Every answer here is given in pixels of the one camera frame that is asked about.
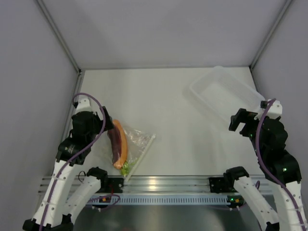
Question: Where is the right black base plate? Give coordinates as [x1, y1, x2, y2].
[208, 177, 230, 193]

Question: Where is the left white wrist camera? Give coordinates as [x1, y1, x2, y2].
[73, 96, 92, 114]

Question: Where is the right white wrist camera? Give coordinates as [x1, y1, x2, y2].
[256, 100, 282, 119]

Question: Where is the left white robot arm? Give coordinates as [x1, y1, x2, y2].
[23, 106, 114, 231]

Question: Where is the white slotted cable duct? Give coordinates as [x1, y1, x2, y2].
[86, 194, 243, 205]

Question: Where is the right aluminium frame post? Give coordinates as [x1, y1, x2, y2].
[249, 0, 294, 71]

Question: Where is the left aluminium frame post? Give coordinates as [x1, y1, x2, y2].
[36, 0, 81, 73]

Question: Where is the clear zip top bag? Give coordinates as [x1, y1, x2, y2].
[102, 124, 156, 183]

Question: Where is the green fake celery stalk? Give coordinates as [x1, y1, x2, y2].
[120, 161, 135, 177]

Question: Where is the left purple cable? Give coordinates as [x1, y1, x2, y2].
[38, 92, 121, 231]

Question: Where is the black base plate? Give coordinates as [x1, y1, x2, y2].
[103, 177, 124, 194]
[208, 177, 230, 193]

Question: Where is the aluminium frame post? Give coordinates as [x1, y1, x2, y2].
[36, 0, 81, 73]
[249, 0, 294, 71]

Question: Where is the translucent plastic bin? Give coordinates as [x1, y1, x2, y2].
[189, 66, 265, 126]

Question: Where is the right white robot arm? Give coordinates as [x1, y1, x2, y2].
[223, 107, 308, 231]

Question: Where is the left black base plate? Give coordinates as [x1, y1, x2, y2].
[103, 177, 124, 194]

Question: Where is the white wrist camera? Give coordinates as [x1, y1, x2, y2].
[256, 100, 282, 119]
[73, 96, 92, 114]

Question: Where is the orange purple fake fruit slice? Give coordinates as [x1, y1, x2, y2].
[107, 119, 128, 169]

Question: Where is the aluminium mounting rail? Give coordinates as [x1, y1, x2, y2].
[38, 175, 275, 193]

